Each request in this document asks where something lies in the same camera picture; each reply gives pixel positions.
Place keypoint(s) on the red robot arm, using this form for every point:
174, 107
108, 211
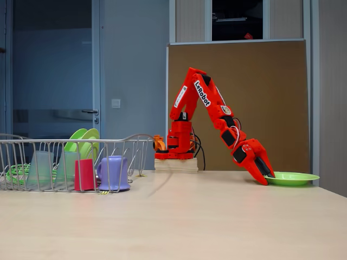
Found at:
217, 108

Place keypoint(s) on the grey cabinet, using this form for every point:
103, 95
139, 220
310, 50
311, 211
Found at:
189, 19

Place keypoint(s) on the purple plastic mug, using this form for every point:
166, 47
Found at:
115, 173

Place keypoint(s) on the yellow black striped tape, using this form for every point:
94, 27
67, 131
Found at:
103, 192

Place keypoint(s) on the grey glass door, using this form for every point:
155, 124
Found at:
54, 48

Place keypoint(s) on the wooden base block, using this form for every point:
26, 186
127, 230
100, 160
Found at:
176, 165

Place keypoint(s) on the green plastic plate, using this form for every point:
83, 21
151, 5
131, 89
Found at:
92, 147
295, 178
74, 135

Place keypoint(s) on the orange table clamp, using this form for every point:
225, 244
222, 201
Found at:
159, 143

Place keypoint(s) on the red plastic cup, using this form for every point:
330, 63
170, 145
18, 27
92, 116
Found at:
84, 176

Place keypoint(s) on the brown partition board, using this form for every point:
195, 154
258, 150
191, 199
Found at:
257, 81

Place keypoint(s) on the small red object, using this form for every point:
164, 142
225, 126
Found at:
247, 35

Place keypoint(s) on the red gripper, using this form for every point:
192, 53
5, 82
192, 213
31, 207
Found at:
253, 156

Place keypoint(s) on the white light switch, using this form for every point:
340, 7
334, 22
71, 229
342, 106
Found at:
116, 103

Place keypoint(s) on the grey translucent plastic cup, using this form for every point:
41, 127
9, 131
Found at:
66, 170
40, 170

